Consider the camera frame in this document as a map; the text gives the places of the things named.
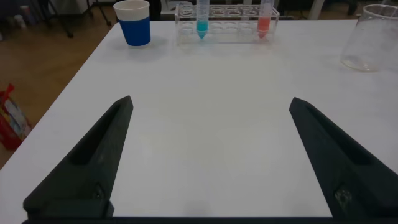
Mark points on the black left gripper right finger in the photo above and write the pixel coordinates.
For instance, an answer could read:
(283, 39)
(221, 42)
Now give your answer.
(348, 174)

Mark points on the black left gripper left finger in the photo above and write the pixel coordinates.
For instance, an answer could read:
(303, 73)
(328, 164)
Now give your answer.
(90, 168)

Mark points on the red pigment test tube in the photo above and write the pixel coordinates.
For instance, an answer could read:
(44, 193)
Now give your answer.
(263, 26)

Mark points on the clear glass beaker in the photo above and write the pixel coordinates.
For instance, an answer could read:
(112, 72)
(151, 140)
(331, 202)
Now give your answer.
(370, 46)

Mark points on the blue pigment test tube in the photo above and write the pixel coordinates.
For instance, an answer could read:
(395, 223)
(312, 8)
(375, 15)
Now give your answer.
(202, 27)

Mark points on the clear acrylic test tube rack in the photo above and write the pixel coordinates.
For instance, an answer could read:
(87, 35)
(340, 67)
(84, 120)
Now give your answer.
(230, 32)

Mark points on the red shopping bag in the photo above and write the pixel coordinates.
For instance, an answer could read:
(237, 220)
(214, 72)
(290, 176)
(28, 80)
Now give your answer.
(11, 124)

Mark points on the black office chair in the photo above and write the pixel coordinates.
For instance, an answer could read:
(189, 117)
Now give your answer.
(70, 35)

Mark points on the blue and white paper cup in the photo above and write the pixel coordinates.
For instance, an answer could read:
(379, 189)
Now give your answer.
(135, 31)

